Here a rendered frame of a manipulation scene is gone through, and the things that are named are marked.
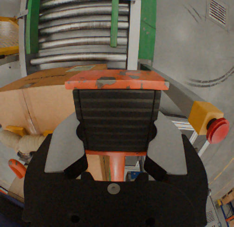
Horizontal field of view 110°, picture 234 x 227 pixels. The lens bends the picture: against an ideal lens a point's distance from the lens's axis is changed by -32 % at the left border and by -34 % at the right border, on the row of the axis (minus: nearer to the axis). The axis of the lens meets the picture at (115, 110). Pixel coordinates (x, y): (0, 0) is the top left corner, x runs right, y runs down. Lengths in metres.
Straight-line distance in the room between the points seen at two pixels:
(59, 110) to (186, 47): 1.30
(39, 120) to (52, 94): 0.10
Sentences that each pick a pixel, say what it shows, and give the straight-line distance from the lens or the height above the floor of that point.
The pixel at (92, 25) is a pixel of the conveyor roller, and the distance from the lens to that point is 0.68.
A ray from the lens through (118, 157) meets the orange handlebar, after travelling 0.16.
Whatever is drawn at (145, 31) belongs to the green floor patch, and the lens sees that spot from 1.24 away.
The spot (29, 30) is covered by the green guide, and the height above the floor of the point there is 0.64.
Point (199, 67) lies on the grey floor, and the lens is 1.51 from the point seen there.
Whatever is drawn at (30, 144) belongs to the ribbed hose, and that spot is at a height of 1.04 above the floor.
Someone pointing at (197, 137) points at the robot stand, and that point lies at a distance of 1.66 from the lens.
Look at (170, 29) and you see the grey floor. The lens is 1.33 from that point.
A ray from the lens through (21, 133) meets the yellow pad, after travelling 0.44.
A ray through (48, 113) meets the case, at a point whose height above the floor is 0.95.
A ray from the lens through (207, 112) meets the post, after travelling 0.31.
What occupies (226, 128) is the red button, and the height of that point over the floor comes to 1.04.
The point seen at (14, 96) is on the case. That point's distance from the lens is 0.41.
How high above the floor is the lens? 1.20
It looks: 62 degrees down
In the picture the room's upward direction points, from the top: 176 degrees counter-clockwise
